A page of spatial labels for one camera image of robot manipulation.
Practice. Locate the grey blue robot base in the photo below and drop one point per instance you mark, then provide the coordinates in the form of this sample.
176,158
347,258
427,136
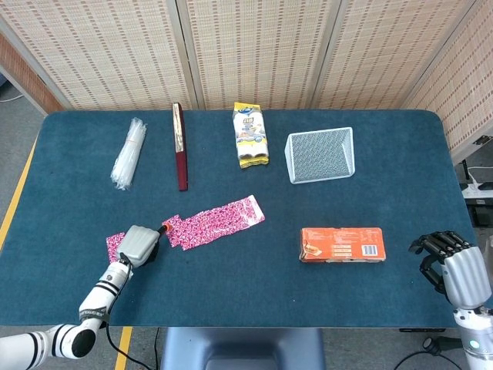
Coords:
242,350

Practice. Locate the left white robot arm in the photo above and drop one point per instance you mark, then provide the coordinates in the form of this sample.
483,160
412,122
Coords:
100,293

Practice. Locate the woven bamboo screen panel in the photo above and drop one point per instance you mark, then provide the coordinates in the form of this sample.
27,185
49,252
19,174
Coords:
258,50
23,77
104,50
385,50
466,96

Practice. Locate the teal felt table cover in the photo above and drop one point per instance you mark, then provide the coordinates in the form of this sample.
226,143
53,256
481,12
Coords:
246,277

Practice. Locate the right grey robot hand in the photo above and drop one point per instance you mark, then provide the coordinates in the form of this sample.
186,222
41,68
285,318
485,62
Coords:
464,273

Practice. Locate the clear plastic bag bundle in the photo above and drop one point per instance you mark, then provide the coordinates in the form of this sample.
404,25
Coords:
129,154

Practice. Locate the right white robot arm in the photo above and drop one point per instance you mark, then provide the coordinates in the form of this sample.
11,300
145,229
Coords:
475,339

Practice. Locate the yellow floor tape line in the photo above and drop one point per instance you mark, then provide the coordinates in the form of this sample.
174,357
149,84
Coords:
15,196

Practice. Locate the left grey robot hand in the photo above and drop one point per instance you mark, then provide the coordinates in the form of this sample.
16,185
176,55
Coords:
138,244

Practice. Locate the pink patterned snack packet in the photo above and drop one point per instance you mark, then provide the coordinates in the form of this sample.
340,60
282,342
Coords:
215,223

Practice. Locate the orange cardboard snack box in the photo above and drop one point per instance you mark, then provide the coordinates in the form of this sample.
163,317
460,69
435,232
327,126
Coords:
343,244

